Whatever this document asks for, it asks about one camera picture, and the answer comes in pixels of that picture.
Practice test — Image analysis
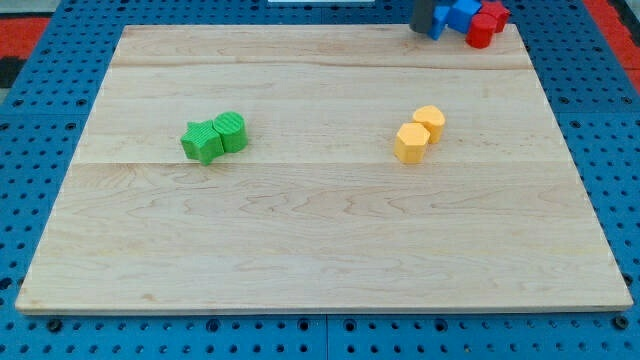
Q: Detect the yellow hexagon block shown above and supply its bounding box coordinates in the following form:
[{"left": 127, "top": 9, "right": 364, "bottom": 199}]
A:
[{"left": 393, "top": 123, "right": 430, "bottom": 164}]

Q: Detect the wooden board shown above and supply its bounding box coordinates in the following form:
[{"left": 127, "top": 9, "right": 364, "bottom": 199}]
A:
[{"left": 16, "top": 24, "right": 632, "bottom": 315}]

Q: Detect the green cylinder block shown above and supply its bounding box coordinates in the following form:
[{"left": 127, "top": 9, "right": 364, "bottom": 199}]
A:
[{"left": 213, "top": 111, "right": 248, "bottom": 153}]

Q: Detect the green star block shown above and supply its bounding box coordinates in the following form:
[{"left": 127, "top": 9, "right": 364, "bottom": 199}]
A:
[{"left": 180, "top": 120, "right": 225, "bottom": 166}]

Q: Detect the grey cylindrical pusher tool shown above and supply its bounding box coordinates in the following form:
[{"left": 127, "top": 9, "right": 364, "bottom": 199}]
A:
[{"left": 409, "top": 0, "right": 436, "bottom": 34}]

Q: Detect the blue cube block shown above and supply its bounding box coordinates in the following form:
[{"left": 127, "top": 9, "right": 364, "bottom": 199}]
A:
[{"left": 447, "top": 0, "right": 481, "bottom": 34}]

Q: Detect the red cylinder block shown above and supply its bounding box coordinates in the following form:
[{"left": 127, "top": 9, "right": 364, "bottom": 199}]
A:
[{"left": 465, "top": 13, "right": 498, "bottom": 49}]

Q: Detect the red star block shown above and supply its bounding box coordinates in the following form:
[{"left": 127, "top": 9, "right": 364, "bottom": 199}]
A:
[{"left": 479, "top": 0, "right": 511, "bottom": 33}]

